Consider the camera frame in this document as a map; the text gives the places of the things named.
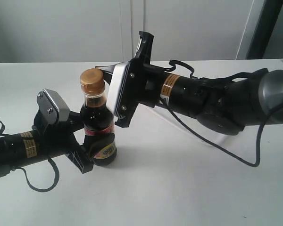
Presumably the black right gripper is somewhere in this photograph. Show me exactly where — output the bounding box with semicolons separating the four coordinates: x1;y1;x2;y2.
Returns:
95;31;163;128

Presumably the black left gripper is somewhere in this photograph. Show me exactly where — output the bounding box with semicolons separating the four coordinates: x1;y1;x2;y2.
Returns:
32;110;116;174

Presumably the dark soy sauce bottle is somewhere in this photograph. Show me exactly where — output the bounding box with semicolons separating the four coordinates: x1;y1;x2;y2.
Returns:
79;68;118;167

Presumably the gold bottle cap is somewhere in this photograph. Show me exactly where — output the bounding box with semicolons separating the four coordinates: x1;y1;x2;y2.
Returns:
80;68;105;96

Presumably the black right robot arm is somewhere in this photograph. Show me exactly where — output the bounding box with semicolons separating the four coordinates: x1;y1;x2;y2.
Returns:
101;31;283;135

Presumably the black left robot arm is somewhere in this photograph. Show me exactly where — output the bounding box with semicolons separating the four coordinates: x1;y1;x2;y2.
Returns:
0;112;115;192

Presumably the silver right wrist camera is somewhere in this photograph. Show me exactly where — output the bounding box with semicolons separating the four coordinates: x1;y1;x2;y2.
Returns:
106;62;129;119

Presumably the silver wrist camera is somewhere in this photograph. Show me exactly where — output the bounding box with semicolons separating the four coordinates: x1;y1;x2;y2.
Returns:
37;89;70;125
106;62;129;119

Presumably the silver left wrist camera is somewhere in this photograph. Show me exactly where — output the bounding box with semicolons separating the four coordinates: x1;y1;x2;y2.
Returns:
37;89;70;125

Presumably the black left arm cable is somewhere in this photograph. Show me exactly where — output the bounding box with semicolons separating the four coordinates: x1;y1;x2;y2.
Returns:
0;116;60;193

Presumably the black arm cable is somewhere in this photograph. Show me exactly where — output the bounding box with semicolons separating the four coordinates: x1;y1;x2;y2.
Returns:
0;116;60;193
160;60;283;167

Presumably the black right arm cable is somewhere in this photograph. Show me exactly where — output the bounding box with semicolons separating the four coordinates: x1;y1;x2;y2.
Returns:
160;60;283;167

